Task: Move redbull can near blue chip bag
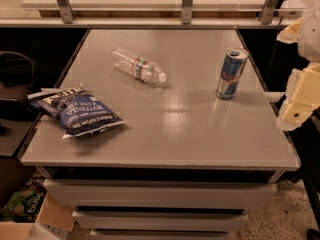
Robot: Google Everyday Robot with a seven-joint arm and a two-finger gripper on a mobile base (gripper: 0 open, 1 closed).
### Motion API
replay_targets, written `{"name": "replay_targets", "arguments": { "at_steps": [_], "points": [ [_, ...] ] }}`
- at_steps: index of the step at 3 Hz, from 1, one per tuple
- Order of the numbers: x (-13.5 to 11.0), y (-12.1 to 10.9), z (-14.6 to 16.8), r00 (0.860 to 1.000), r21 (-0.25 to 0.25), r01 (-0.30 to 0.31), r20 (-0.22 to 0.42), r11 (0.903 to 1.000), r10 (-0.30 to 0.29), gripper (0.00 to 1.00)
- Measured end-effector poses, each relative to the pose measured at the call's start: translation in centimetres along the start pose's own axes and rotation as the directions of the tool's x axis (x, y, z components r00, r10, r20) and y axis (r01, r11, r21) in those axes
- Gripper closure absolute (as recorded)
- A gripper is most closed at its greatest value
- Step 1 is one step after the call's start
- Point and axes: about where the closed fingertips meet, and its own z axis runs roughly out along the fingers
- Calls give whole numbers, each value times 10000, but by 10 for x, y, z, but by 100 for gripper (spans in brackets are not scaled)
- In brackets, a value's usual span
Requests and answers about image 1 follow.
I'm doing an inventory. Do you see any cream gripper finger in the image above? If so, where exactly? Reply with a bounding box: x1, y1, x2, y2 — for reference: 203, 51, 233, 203
277, 18, 302, 44
276, 63, 320, 131

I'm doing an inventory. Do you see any Red Bull can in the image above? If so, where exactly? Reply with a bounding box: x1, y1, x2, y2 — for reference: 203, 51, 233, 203
216, 47, 249, 100

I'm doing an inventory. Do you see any blue chip bag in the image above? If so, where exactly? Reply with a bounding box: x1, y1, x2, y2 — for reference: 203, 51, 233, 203
28, 86, 124, 139

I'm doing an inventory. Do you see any green snack bag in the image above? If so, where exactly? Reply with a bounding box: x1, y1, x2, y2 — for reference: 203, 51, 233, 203
0, 174, 47, 222

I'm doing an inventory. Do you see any clear plastic water bottle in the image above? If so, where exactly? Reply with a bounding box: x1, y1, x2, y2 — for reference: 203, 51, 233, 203
111, 47, 167, 84

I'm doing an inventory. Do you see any grey drawer cabinet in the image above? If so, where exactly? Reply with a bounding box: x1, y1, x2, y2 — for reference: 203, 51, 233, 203
39, 164, 282, 240

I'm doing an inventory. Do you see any black chair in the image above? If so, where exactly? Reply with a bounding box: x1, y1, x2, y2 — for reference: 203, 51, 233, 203
0, 50, 40, 122

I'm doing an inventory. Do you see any cardboard box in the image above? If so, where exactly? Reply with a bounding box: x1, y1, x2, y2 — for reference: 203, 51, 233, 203
0, 194, 74, 240

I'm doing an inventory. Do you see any metal shelf rail frame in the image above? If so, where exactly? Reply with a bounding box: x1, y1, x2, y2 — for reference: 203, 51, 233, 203
0, 0, 314, 29

